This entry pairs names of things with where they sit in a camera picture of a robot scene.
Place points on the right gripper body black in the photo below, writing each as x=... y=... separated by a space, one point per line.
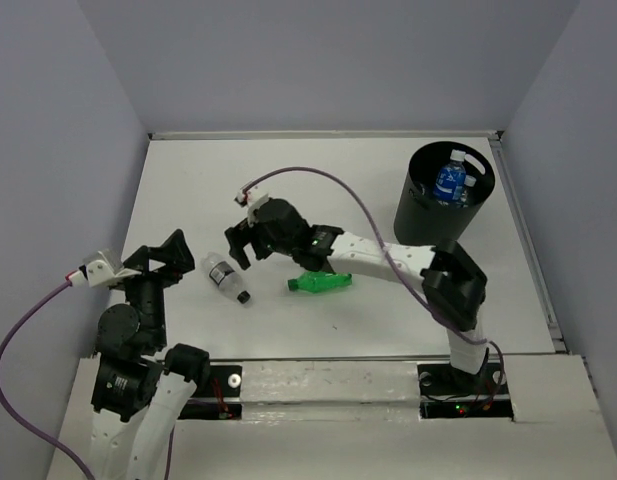
x=266 y=242

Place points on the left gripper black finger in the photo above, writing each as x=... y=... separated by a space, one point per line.
x=139 y=261
x=174 y=255

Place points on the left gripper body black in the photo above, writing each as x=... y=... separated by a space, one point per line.
x=149 y=290

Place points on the clear bottle black cap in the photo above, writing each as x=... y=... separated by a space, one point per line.
x=224 y=278

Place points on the green plastic bottle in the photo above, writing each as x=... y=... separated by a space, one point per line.
x=319 y=282

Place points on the clear bottle blue label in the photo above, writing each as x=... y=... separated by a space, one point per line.
x=451 y=178

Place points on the clear bottle green white label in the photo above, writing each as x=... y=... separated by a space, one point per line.
x=467 y=196

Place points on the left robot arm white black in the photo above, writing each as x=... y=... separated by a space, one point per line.
x=142 y=384

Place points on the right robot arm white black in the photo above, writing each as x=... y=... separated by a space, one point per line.
x=444 y=277

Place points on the black plastic bin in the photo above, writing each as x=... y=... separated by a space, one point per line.
x=420 y=218

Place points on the white foam front board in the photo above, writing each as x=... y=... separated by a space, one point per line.
x=330 y=391

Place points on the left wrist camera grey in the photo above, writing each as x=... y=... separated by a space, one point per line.
x=103 y=268

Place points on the aluminium table edge rail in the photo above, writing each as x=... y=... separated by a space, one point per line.
x=320 y=134

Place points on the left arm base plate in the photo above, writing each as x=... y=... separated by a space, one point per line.
x=220 y=398

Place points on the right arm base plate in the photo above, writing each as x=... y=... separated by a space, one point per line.
x=447 y=393

